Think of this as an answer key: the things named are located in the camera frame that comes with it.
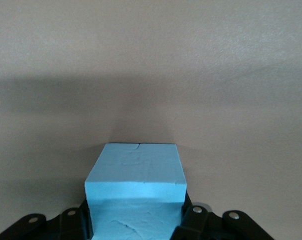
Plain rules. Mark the blue foam cube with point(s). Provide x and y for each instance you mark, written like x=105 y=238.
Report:
x=135 y=170

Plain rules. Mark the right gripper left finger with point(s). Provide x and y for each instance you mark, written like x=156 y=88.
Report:
x=71 y=225

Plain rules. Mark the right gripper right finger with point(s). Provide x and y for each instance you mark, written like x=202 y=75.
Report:
x=198 y=225

